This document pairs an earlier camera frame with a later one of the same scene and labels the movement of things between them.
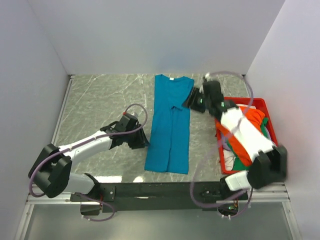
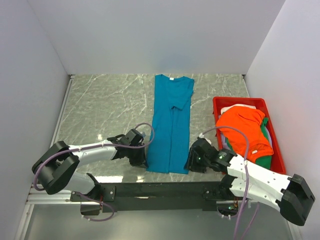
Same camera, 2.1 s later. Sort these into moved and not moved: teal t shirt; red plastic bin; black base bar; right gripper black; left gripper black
Moved: right gripper black; left gripper black
Not moved: red plastic bin; black base bar; teal t shirt
